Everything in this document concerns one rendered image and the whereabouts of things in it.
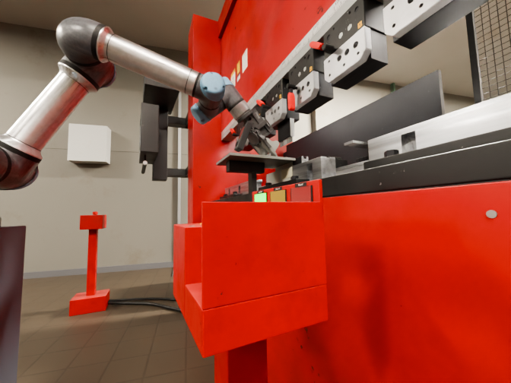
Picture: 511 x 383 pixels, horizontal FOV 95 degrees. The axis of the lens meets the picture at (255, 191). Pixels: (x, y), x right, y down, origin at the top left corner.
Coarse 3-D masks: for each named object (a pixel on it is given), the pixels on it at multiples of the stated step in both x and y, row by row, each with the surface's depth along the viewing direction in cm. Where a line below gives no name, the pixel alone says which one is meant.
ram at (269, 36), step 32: (256, 0) 120; (288, 0) 92; (320, 0) 74; (352, 0) 62; (224, 32) 173; (256, 32) 120; (288, 32) 91; (320, 32) 74; (224, 64) 172; (256, 64) 119; (288, 64) 91
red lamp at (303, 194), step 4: (292, 188) 36; (296, 188) 35; (300, 188) 34; (304, 188) 33; (308, 188) 32; (292, 192) 36; (296, 192) 35; (300, 192) 34; (304, 192) 33; (308, 192) 32; (292, 196) 36; (296, 196) 35; (300, 196) 34; (304, 196) 33; (308, 196) 32; (292, 200) 36; (296, 200) 35; (300, 200) 34; (304, 200) 33; (308, 200) 32
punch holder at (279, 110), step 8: (280, 80) 96; (288, 80) 96; (272, 88) 102; (280, 88) 96; (272, 96) 102; (272, 104) 102; (280, 104) 95; (272, 112) 103; (280, 112) 95; (288, 112) 95; (296, 112) 97; (272, 120) 101; (280, 120) 97; (296, 120) 98
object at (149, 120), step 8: (144, 104) 169; (152, 104) 171; (144, 112) 168; (152, 112) 170; (144, 120) 168; (152, 120) 170; (144, 128) 167; (152, 128) 170; (144, 136) 167; (152, 136) 169; (144, 144) 166; (152, 144) 169; (144, 152) 168; (152, 152) 169; (152, 160) 195
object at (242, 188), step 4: (260, 180) 126; (240, 184) 140; (244, 184) 135; (248, 184) 129; (260, 184) 128; (228, 188) 162; (232, 188) 155; (236, 188) 146; (240, 188) 140; (244, 188) 134; (248, 188) 129; (228, 192) 162; (232, 192) 154; (240, 192) 140; (244, 192) 134; (248, 192) 129
